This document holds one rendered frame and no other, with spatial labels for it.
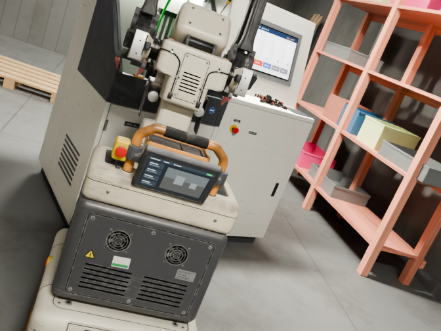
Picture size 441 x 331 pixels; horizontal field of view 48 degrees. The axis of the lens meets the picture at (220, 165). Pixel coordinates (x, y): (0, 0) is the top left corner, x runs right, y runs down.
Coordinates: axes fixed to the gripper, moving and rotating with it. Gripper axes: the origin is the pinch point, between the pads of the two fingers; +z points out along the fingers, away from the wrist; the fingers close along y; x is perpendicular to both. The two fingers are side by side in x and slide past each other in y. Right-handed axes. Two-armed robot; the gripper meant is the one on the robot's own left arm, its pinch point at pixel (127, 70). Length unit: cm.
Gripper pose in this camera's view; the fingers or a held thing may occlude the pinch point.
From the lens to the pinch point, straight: 236.4
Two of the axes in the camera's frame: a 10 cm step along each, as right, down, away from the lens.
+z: -3.9, 6.4, 6.7
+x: -0.1, 7.2, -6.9
